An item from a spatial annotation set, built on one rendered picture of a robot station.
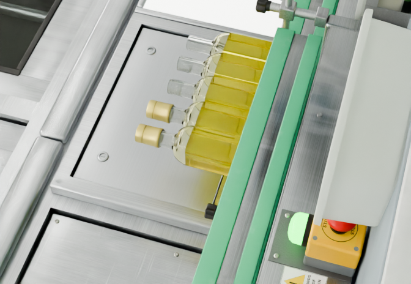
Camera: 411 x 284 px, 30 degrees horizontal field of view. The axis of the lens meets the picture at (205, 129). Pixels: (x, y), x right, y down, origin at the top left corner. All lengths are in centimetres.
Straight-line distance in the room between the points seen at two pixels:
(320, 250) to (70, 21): 97
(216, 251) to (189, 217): 32
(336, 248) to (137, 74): 74
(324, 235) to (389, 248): 26
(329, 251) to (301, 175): 16
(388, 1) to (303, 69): 19
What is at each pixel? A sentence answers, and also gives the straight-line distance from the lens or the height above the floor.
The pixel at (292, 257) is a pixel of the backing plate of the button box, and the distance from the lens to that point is 108.
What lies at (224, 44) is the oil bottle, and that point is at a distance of 146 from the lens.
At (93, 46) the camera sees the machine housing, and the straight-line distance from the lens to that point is 168.
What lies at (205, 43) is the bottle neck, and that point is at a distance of 148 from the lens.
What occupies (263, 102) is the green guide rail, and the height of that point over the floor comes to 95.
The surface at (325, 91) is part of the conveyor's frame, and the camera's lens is 124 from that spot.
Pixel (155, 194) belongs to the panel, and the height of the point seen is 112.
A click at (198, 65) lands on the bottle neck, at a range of 144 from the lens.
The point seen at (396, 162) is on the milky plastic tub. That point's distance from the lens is 81.
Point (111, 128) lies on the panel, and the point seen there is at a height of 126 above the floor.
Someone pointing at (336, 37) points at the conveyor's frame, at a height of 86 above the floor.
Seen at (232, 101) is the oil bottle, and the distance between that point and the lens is 137.
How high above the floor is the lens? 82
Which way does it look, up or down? 10 degrees up
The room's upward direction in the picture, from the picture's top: 76 degrees counter-clockwise
